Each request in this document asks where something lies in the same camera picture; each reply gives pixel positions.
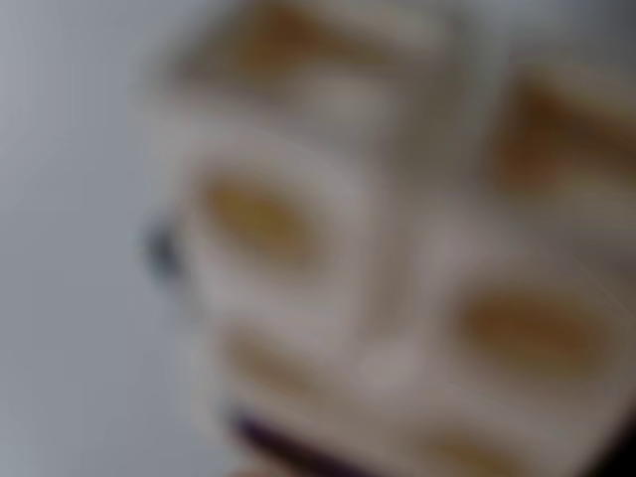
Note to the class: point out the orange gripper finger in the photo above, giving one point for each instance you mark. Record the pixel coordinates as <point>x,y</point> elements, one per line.
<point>256,472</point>

